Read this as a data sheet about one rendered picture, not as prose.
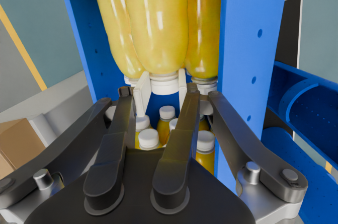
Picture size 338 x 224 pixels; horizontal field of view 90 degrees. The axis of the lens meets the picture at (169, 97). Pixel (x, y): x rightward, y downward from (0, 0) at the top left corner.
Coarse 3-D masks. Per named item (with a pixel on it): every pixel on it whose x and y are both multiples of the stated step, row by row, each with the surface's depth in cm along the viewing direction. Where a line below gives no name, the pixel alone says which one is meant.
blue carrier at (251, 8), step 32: (64, 0) 23; (96, 0) 29; (224, 0) 12; (256, 0) 13; (96, 32) 30; (224, 32) 13; (256, 32) 14; (96, 64) 30; (224, 64) 14; (256, 64) 16; (96, 96) 29; (160, 96) 44; (256, 96) 18; (256, 128) 20; (224, 160) 18
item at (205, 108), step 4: (188, 84) 19; (192, 84) 18; (196, 84) 18; (188, 88) 17; (192, 88) 17; (196, 88) 17; (200, 96) 15; (204, 96) 15; (200, 100) 15; (204, 100) 15; (208, 100) 15; (200, 104) 15; (204, 104) 15; (208, 104) 15; (200, 108) 15; (204, 108) 15; (208, 108) 15; (212, 108) 15; (200, 112) 15; (204, 112) 15; (208, 112) 15; (212, 112) 15
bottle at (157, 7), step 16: (128, 0) 18; (144, 0) 16; (160, 0) 16; (176, 0) 17; (144, 16) 17; (160, 16) 17; (176, 16) 17; (144, 32) 18; (160, 32) 17; (176, 32) 18; (144, 48) 19; (160, 48) 18; (176, 48) 19; (144, 64) 20; (160, 64) 19; (176, 64) 20; (160, 80) 21
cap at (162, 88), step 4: (152, 80) 22; (172, 80) 21; (176, 80) 22; (152, 84) 22; (156, 84) 22; (160, 84) 21; (164, 84) 21; (168, 84) 21; (172, 84) 22; (176, 84) 22; (152, 88) 22; (156, 88) 22; (160, 88) 21; (164, 88) 21; (168, 88) 21; (172, 88) 22; (176, 88) 22; (156, 92) 22; (160, 92) 22; (164, 92) 22; (168, 92) 22; (172, 92) 22
